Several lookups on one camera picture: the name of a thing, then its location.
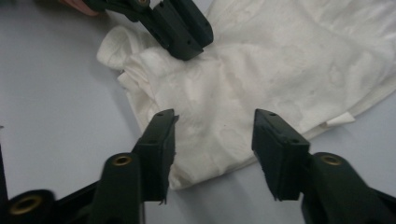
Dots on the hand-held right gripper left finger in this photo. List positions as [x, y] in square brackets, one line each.
[155, 155]

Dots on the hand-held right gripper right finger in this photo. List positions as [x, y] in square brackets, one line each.
[280, 155]

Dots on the white table board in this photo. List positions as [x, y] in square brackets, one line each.
[46, 93]

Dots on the white baby romper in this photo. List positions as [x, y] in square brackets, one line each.
[249, 77]

